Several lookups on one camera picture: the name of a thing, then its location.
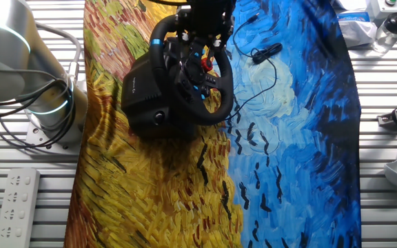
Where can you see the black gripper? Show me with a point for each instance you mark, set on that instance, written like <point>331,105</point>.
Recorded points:
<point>209,15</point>

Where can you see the black racing steering wheel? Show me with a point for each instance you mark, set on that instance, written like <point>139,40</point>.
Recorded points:
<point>219,110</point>

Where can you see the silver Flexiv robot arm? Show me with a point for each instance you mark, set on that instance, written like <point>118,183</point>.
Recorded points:
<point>12,69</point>

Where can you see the white tissue pack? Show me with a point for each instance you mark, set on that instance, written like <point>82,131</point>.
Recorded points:
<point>357,29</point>

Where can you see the painted wheat field mat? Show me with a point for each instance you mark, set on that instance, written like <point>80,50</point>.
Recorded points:
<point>150,193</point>

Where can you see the clear spray bottle black cap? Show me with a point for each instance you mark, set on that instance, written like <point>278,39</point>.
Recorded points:
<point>388,34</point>

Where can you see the white emergency stop box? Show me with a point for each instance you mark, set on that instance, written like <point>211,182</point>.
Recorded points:
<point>386,8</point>

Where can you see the white power strip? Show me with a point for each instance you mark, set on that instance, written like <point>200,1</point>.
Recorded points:
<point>16,206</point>

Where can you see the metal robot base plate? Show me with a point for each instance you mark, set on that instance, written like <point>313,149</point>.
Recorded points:
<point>36,137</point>

